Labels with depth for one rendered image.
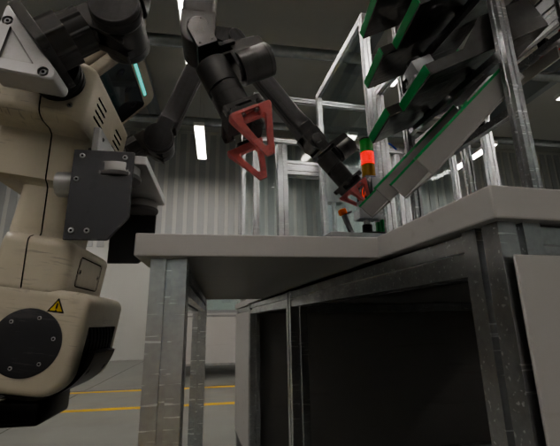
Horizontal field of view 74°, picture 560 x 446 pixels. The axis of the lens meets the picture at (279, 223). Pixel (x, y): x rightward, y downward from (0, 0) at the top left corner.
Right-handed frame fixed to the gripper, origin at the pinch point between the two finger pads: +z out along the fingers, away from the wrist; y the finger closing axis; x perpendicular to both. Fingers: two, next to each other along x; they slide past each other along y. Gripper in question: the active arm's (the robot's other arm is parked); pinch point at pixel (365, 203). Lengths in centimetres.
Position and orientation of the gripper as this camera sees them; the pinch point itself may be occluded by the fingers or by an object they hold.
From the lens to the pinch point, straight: 117.4
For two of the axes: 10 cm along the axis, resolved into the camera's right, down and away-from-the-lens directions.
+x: -7.3, 6.0, -3.2
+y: -2.2, 2.5, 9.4
